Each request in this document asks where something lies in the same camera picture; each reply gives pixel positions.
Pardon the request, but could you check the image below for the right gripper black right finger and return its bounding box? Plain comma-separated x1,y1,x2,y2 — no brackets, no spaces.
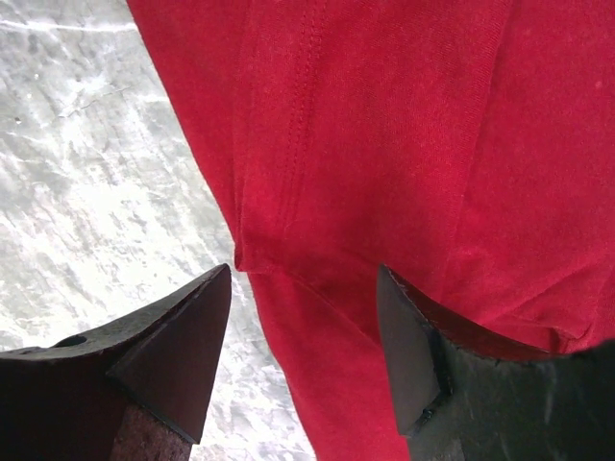
377,266,614,460

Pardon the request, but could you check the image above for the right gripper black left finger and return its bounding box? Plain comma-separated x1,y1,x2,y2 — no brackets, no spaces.
1,264,232,460

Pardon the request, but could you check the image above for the red t shirt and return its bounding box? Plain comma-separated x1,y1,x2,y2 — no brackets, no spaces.
129,1,614,460

